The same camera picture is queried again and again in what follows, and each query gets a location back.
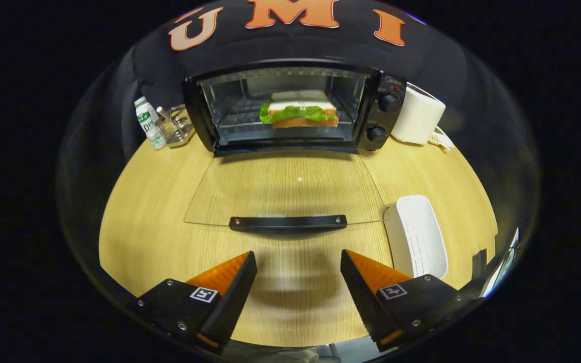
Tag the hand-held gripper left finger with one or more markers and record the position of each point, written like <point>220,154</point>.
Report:
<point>232,297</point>

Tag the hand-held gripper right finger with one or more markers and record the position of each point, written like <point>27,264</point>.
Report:
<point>363,297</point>

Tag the black toaster oven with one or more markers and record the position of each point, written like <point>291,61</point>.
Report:
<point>389,121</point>

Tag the lettuce sandwich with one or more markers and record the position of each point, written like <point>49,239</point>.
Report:
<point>300,103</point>

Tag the white pop-up toaster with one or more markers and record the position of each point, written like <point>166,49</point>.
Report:
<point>419,116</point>

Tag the white rectangular tray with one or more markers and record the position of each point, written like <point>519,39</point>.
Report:
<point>416,237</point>

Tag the white divided bean dish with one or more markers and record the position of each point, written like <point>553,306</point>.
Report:
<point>442,138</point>

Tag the white green-label bottle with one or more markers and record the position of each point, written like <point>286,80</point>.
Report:
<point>148,123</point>

